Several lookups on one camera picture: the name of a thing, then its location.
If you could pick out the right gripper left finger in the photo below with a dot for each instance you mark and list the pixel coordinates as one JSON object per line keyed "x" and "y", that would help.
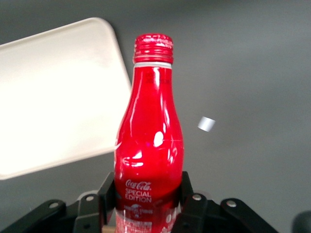
{"x": 88, "y": 211}

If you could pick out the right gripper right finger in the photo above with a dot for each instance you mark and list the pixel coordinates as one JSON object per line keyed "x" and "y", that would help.
{"x": 196, "y": 213}

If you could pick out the red coke bottle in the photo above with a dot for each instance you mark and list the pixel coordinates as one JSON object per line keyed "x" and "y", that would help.
{"x": 149, "y": 121}

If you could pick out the beige rectangular tray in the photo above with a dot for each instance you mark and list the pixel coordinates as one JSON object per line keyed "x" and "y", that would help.
{"x": 58, "y": 97}

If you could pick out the small white tape piece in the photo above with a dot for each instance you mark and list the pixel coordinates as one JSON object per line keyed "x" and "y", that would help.
{"x": 206, "y": 124}

